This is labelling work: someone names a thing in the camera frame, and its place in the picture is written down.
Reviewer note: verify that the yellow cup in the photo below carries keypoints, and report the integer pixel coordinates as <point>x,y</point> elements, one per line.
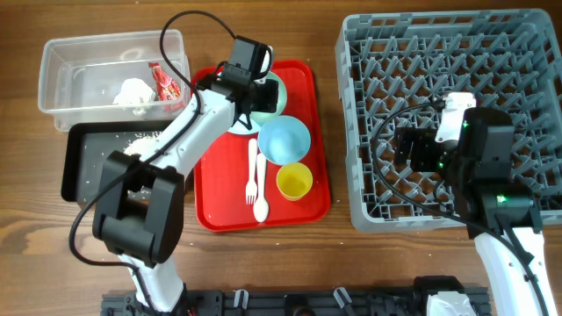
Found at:
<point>294,181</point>

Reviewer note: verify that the black tray bin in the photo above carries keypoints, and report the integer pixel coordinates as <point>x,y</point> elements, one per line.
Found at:
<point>98,172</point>

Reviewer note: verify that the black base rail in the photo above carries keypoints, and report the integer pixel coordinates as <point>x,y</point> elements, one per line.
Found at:
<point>428,295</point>

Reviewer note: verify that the rice and food scraps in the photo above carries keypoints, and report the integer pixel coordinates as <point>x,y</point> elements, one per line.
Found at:
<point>141,143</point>

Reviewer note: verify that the pink plastic fork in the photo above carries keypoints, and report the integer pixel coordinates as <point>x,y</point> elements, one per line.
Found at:
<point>251,186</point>

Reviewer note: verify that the white plastic spoon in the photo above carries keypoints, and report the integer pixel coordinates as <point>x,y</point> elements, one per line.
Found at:
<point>261,206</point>

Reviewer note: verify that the red plastic tray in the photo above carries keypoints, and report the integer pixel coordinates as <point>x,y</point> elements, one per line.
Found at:
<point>221,175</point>

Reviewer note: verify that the crumpled white tissue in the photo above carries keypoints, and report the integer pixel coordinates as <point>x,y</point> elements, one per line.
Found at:
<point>135,92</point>

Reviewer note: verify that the light blue bowl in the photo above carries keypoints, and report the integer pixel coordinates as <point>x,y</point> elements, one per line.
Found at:
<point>284,140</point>

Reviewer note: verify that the grey dishwasher rack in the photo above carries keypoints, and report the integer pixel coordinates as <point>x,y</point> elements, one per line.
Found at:
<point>388,65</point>

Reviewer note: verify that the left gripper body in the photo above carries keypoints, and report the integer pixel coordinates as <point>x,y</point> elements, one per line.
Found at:
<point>266,96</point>

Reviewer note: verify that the green bowl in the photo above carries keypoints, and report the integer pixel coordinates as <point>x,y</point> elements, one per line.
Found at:
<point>282,97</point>

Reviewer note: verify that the light blue plate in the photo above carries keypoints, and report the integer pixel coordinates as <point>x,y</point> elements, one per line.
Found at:
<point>240,129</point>

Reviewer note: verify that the red snack wrapper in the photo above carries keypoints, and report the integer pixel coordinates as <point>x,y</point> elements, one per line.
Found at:
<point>167,88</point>

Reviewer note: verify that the clear plastic bin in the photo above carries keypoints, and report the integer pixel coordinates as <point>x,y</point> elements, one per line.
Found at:
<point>80,76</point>

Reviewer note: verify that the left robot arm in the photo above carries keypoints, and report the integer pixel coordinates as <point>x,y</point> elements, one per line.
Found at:
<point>145,244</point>

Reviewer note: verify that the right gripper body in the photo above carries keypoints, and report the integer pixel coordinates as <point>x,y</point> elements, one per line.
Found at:
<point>428,155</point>

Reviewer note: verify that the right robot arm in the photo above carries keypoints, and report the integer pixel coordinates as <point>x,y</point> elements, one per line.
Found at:
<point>502,215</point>

